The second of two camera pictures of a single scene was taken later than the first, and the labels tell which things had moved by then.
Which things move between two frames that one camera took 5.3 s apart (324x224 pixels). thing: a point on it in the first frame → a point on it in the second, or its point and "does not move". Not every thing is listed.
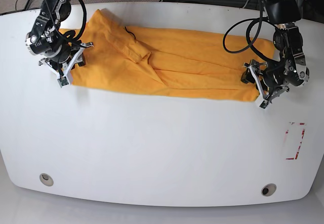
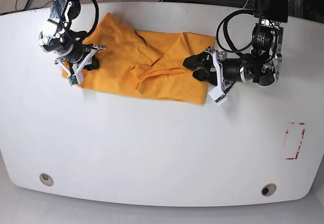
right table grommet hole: x=268 y=189 does not move
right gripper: x=274 y=80 → x=244 y=69
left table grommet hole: x=46 y=179 does not move
